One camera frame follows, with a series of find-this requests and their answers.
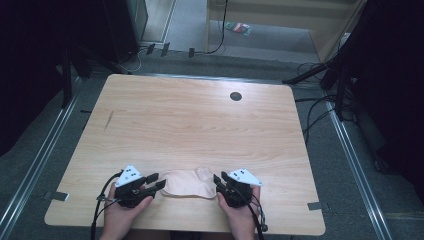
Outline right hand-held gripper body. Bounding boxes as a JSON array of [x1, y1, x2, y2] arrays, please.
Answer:
[[215, 168, 264, 209]]

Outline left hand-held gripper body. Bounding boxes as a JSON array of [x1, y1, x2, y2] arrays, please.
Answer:
[[114, 164, 155, 209]]

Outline person's left hand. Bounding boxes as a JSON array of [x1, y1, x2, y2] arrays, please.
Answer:
[[99, 182, 155, 240]]

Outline person's right hand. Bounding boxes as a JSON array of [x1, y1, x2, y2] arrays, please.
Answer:
[[216, 185, 262, 240]]

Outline black metal stand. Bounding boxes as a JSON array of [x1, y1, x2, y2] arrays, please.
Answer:
[[59, 43, 132, 110], [282, 0, 371, 122]]

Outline black cabinet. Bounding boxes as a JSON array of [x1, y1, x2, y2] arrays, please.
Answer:
[[102, 0, 149, 64]]

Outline colourful packet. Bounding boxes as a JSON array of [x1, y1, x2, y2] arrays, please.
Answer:
[[224, 21, 253, 37]]

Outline dark curtain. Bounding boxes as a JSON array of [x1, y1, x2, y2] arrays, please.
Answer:
[[346, 0, 424, 203], [0, 0, 111, 158]]

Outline light wooden partition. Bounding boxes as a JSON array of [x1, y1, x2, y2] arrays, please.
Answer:
[[204, 0, 368, 64]]

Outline left hand-held gripper black cable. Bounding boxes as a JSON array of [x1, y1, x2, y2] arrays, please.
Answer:
[[90, 170, 125, 240]]

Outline hand-held gripper black cable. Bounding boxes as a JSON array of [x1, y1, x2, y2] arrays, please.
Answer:
[[90, 170, 125, 240], [229, 184, 270, 240]]

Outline right hand-held gripper black cable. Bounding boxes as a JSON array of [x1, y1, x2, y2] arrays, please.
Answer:
[[229, 184, 270, 240]]

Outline tangled black floor cables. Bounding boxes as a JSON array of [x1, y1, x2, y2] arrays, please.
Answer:
[[294, 61, 355, 147]]

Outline metal floor rail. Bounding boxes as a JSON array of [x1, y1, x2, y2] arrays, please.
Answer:
[[0, 74, 84, 236], [324, 99, 394, 240]]

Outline white floor cable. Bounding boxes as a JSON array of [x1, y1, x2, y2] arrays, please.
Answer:
[[116, 46, 150, 75]]

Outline long black floor cable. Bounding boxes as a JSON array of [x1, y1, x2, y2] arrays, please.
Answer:
[[194, 0, 230, 55]]

